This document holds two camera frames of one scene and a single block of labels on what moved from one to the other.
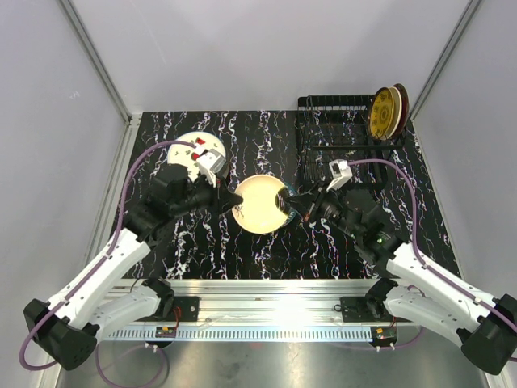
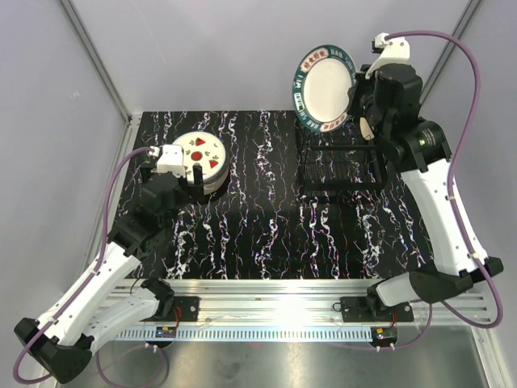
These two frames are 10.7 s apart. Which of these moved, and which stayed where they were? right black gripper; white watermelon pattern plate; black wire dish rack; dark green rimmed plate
Moved: dark green rimmed plate; right black gripper
Stayed: white watermelon pattern plate; black wire dish rack
